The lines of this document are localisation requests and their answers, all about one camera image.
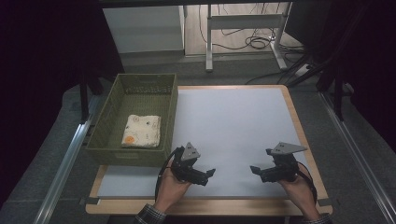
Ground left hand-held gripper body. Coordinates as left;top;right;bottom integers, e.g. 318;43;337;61
171;142;205;184

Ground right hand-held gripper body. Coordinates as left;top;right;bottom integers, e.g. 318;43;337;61
265;142;307;182

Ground cream printed cloth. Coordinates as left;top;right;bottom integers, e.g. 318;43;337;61
120;114;163;148

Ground green woven basket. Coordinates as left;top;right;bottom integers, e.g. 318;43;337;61
85;73;179;168

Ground person's left hand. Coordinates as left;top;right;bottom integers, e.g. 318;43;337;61
153;169;191;214

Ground person's right hand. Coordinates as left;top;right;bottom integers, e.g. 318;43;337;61
278;172;320;220

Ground white table mat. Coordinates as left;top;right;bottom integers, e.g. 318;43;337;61
96;87;318;200

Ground black tripod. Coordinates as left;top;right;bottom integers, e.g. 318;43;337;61
286;52;347;122

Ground white power strip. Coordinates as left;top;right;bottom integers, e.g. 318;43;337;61
293;63;312;77

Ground black stand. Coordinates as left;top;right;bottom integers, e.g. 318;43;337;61
78;73;104;122

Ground white cabinet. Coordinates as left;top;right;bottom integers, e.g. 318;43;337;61
102;5;185;54

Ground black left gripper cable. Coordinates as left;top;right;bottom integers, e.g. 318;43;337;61
154;146;185;203

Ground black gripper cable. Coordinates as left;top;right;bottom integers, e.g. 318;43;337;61
154;146;185;203
297;161;318;206

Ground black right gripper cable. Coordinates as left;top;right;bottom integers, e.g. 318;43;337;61
297;161;318;206

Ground aluminium rail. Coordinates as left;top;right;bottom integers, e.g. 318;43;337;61
318;91;396;224
32;119;94;224

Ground black floor cables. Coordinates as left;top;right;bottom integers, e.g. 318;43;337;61
199;3;304;86

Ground white desk frame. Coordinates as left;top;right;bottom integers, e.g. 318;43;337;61
205;2;293;73

